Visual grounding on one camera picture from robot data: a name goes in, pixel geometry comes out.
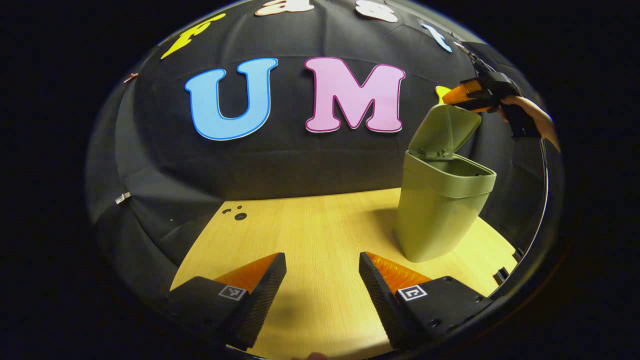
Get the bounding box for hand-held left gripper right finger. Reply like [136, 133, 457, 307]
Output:
[358, 251, 494, 352]

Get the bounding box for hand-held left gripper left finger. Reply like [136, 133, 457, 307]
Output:
[166, 252, 287, 351]

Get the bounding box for green desktop garbage bin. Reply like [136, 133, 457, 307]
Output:
[393, 103, 498, 264]

